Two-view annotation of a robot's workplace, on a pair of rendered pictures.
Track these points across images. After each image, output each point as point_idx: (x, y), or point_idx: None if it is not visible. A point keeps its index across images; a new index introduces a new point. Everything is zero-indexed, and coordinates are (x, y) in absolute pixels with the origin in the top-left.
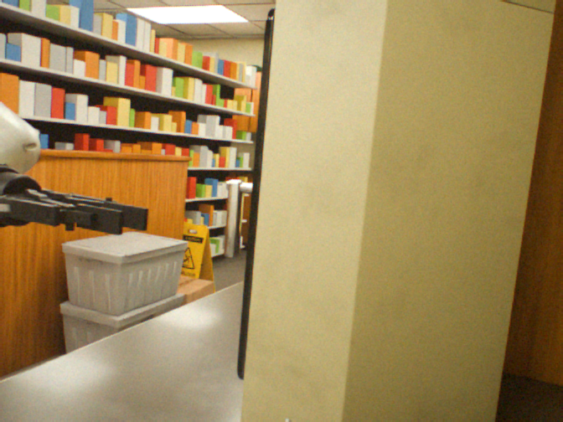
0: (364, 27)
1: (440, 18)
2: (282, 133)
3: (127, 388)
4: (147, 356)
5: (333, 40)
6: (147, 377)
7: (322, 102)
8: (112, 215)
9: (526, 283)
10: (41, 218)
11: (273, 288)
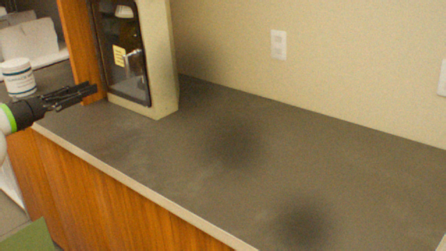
0: (160, 2)
1: None
2: (148, 35)
3: (118, 137)
4: (95, 134)
5: (155, 8)
6: (112, 134)
7: (155, 24)
8: (94, 86)
9: None
10: (77, 101)
11: (155, 77)
